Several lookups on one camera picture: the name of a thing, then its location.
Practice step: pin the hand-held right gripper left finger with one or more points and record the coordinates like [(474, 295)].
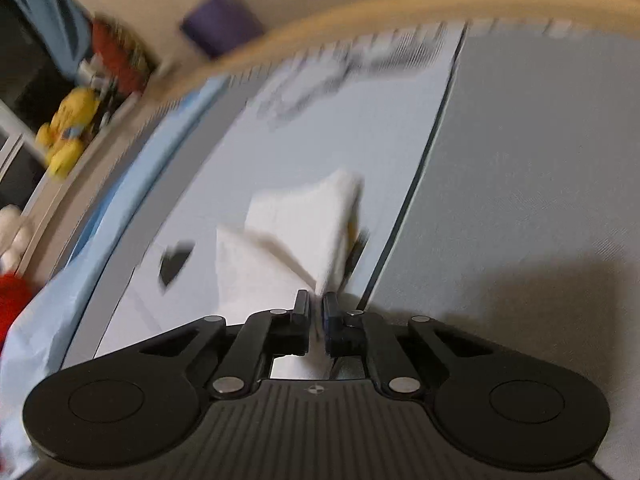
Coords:
[(301, 321)]

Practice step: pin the printed white bed sheet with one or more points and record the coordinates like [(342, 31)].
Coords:
[(225, 150)]

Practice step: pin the white small garment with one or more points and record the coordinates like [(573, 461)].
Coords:
[(300, 215)]

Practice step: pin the white shelf frame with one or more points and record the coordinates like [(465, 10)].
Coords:
[(10, 145)]

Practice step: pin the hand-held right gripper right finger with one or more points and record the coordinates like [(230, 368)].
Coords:
[(330, 326)]

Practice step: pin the red garment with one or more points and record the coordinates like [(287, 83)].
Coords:
[(15, 300)]

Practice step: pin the blue hanging cloth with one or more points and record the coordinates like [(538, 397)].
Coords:
[(45, 5)]

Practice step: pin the white plush toy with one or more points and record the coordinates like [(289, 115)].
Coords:
[(12, 240)]

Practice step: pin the purple object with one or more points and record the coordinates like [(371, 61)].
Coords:
[(222, 22)]

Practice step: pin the red plush toy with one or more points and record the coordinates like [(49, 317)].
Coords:
[(112, 45)]

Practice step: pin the light blue cloth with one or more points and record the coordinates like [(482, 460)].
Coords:
[(50, 320)]

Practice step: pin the yellow plush toy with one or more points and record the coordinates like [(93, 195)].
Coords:
[(70, 115)]

